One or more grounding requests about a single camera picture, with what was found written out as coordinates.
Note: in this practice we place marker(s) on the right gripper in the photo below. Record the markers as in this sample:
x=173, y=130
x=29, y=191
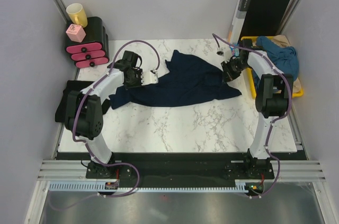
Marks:
x=228, y=75

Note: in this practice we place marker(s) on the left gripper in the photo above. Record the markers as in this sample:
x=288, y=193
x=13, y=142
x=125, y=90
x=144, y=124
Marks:
x=139, y=72

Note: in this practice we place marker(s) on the navy blue t shirt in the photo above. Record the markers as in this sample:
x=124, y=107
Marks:
x=190, y=80

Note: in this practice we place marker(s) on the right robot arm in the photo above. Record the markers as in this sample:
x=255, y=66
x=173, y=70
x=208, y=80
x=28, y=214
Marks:
x=273, y=96

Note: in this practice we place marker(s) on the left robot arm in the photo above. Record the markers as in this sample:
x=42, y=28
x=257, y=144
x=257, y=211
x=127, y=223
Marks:
x=84, y=115

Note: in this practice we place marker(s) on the blue small book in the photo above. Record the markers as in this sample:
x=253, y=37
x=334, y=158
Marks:
x=234, y=49

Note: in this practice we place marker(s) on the black pink drawer unit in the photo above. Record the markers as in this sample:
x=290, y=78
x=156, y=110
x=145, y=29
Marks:
x=94, y=49

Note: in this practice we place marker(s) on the beige t shirt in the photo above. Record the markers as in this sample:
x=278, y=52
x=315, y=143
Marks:
x=282, y=41

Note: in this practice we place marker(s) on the folded black t shirt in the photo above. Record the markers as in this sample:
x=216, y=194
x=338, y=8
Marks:
x=72, y=85

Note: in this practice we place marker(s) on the black orange folder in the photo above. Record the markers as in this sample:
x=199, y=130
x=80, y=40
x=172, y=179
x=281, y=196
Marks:
x=253, y=18

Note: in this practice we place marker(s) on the yellow plastic bin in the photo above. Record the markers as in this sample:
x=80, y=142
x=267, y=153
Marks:
x=249, y=74

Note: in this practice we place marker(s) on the pink cube box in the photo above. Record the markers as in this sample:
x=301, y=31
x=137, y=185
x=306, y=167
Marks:
x=75, y=33

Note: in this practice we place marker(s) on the yellow mug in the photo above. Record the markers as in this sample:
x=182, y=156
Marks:
x=77, y=14

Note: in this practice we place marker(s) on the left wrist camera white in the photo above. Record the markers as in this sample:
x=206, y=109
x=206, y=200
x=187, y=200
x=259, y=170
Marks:
x=149, y=77

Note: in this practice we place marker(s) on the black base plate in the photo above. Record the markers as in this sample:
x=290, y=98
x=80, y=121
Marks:
x=181, y=170

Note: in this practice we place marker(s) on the right cable duct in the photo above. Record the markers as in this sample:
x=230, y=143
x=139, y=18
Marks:
x=257, y=186

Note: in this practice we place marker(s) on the cable duct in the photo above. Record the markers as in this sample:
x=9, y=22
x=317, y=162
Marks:
x=83, y=186
x=257, y=186

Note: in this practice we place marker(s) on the aluminium rail frame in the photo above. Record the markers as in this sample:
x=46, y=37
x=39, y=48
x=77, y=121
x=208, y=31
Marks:
x=296, y=194

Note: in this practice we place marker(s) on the left cable duct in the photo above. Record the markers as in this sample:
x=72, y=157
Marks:
x=83, y=186

